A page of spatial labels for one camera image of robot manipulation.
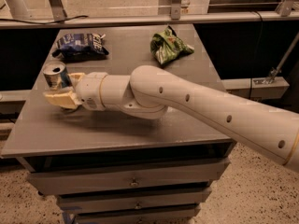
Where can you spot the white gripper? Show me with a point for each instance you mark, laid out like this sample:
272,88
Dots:
88,90

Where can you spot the silver blue redbull can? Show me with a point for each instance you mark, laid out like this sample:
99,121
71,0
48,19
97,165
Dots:
56,75

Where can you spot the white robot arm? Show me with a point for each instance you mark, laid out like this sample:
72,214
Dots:
149,91

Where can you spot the blue chip bag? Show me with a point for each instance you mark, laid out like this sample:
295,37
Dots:
80,45

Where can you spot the green jalapeno chip bag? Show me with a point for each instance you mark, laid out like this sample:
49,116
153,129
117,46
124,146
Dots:
166,46

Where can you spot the grey drawer cabinet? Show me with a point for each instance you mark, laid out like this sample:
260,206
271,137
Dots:
48,139

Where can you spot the white pipe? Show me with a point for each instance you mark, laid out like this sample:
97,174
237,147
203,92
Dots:
18,9

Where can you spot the middle grey drawer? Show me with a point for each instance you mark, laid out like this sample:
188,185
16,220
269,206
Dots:
134,200

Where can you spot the grey drawer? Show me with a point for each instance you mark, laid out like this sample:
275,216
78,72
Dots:
134,200
139,216
128,177

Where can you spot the top grey drawer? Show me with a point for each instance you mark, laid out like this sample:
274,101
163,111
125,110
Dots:
128,177

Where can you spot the bottom grey drawer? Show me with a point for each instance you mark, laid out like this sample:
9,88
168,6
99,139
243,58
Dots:
139,216

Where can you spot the lower metal beam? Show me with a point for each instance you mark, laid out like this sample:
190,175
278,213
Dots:
256,88

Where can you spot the left metal bracket strut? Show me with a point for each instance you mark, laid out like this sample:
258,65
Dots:
57,9

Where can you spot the centre metal bracket strut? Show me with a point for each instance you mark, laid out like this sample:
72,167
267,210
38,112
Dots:
175,9

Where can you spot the metal horizontal rail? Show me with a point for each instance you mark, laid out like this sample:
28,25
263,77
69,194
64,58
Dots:
88,22

